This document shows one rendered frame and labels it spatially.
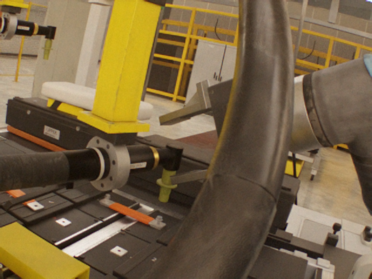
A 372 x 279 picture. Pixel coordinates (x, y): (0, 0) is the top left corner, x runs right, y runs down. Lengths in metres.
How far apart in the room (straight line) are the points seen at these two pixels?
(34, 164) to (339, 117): 0.37
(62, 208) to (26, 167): 0.26
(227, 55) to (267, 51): 9.52
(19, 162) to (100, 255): 0.23
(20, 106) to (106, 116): 0.68
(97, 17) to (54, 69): 2.29
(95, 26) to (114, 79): 4.03
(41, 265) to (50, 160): 0.15
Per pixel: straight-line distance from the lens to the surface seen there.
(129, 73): 0.51
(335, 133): 0.40
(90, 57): 4.51
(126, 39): 0.50
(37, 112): 1.11
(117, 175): 0.53
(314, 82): 0.40
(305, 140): 0.41
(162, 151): 0.63
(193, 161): 0.83
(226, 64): 9.67
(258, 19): 0.18
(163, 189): 0.68
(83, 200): 0.76
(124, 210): 0.75
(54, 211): 0.69
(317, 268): 0.75
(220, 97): 0.47
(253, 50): 0.17
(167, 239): 0.66
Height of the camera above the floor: 1.32
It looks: 14 degrees down
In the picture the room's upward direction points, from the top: 12 degrees clockwise
